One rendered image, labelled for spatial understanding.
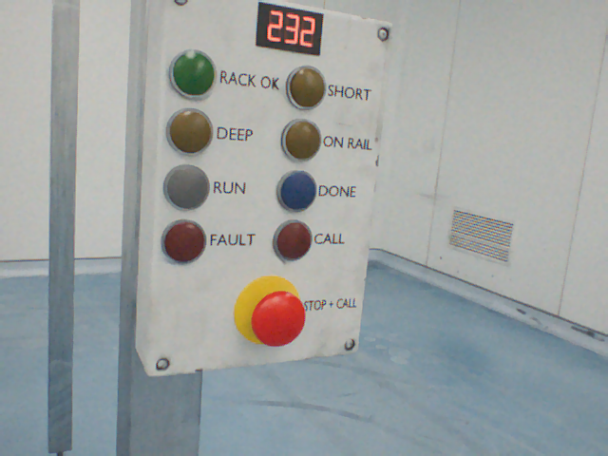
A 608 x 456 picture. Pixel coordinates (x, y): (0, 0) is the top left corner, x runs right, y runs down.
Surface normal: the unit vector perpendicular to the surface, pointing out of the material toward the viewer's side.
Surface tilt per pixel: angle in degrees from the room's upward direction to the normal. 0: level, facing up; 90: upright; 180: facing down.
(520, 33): 90
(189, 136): 93
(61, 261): 90
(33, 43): 90
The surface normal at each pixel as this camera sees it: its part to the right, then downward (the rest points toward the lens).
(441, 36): -0.87, 0.01
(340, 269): 0.45, 0.20
